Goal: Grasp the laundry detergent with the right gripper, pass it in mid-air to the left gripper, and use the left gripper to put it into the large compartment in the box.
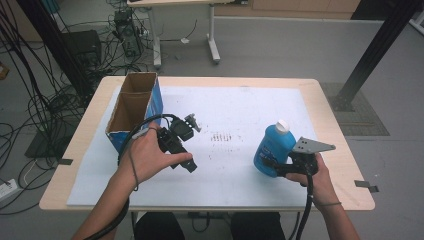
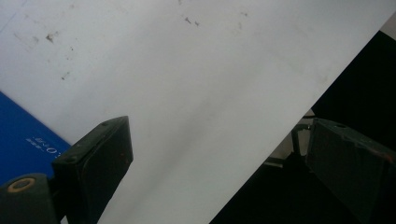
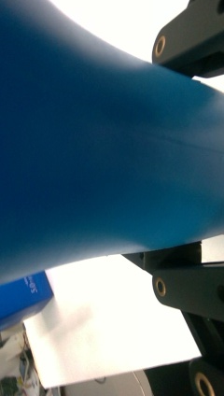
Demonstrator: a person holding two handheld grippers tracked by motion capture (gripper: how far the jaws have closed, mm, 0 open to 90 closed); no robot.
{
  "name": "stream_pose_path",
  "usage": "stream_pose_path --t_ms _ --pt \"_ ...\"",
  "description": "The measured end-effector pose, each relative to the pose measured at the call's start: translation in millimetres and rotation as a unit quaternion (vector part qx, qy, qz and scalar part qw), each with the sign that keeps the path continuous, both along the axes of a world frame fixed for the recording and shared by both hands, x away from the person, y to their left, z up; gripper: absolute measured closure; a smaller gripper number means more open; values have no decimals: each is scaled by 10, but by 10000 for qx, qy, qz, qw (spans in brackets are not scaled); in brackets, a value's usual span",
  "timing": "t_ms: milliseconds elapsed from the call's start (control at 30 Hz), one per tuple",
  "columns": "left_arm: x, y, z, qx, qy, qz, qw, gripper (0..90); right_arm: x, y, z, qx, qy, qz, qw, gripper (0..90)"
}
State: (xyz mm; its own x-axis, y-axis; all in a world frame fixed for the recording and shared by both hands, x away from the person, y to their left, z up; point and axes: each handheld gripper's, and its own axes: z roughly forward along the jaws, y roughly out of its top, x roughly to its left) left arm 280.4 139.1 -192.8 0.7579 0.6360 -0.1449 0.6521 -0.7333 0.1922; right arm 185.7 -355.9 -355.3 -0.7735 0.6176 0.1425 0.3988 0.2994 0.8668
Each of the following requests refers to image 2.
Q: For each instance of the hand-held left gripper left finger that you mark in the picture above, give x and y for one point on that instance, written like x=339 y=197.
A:
x=93 y=168

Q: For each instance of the blue cardboard box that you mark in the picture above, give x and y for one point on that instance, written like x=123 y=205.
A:
x=21 y=140

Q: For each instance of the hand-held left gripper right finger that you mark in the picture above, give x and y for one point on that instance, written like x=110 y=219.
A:
x=351 y=168

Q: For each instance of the white table mat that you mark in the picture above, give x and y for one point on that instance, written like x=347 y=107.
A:
x=186 y=93

